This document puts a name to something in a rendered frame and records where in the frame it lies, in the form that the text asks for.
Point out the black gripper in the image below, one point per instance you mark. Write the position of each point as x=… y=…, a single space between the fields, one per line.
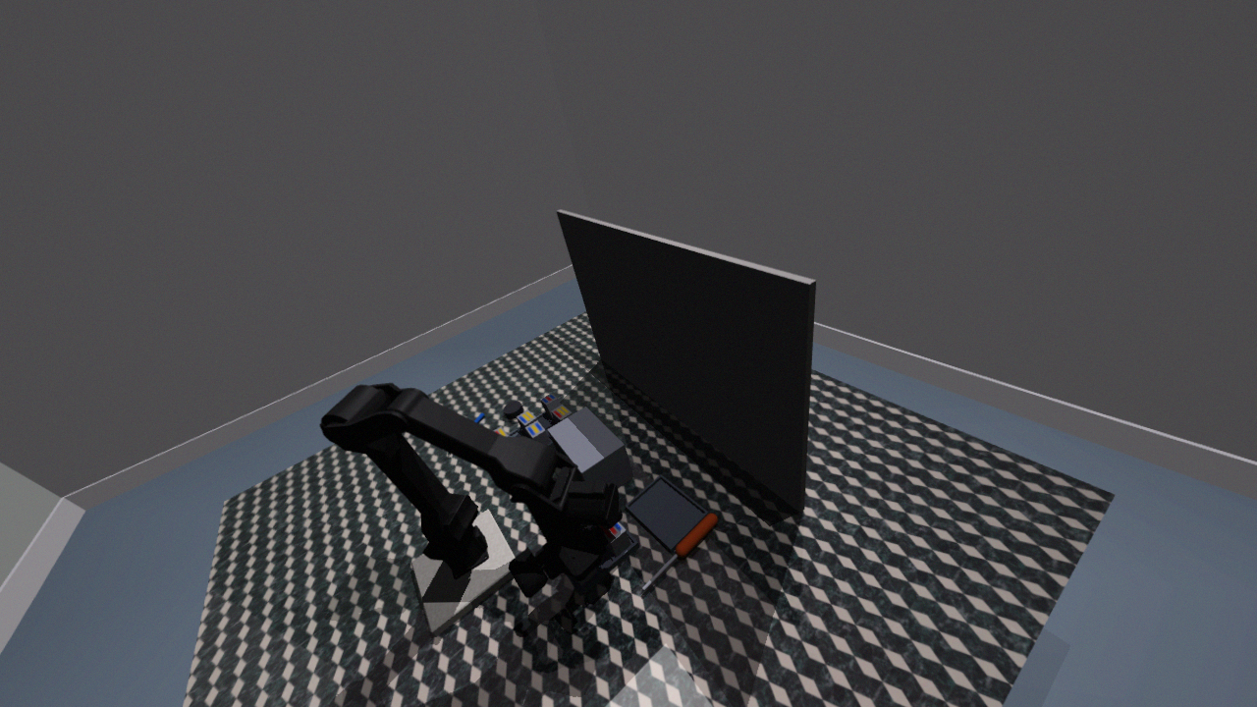
x=528 y=571

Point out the black flat panel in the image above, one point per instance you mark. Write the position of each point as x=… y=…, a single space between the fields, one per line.
x=723 y=344

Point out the orange-handled screwdriver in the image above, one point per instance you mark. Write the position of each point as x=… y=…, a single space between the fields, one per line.
x=683 y=548

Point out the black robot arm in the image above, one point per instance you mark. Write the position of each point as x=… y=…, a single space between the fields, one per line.
x=370 y=420

